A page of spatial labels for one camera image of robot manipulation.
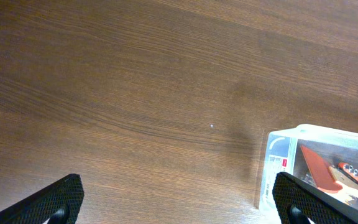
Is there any orange scraper with wooden handle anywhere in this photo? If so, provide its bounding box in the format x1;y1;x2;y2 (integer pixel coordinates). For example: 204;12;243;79
300;146;358;206

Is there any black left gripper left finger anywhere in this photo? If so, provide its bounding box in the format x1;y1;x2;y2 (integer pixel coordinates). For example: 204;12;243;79
0;174;85;224

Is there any clear plastic container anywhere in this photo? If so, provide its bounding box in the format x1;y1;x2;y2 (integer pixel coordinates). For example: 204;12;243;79
259;124;358;223

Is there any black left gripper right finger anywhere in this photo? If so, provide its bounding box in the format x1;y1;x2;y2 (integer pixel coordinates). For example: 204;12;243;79
272;172;358;224

